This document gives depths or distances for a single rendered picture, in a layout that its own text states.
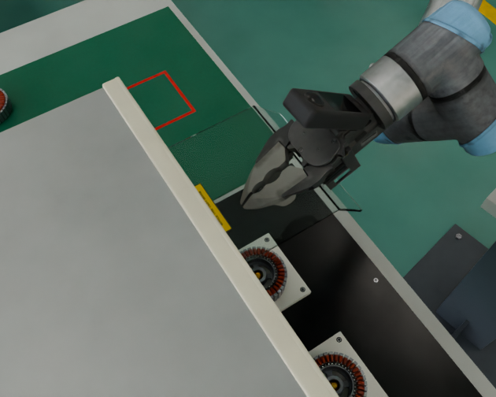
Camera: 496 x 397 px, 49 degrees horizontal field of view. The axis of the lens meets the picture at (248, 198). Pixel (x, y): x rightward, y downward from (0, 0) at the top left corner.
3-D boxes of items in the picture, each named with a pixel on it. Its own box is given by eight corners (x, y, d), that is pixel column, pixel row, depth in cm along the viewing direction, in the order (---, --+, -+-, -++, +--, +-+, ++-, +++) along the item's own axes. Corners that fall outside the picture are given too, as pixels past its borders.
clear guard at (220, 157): (279, 113, 100) (281, 91, 95) (361, 210, 90) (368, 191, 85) (116, 195, 91) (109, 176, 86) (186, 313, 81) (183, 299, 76)
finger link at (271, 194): (268, 231, 74) (321, 187, 72) (252, 222, 68) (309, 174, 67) (255, 215, 75) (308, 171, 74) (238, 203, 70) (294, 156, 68)
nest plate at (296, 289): (268, 235, 114) (268, 232, 113) (310, 293, 107) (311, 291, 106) (205, 271, 110) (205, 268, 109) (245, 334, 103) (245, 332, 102)
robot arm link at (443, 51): (509, 52, 66) (475, -7, 62) (435, 113, 67) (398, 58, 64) (474, 44, 73) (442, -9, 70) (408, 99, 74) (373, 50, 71)
